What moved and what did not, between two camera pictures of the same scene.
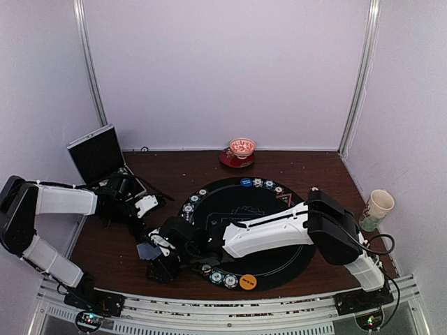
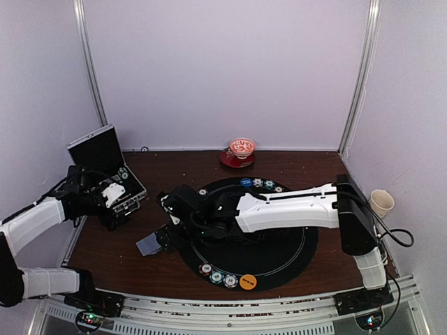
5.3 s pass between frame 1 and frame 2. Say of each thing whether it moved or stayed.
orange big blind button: stayed
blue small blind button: stayed
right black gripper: moved
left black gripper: moved
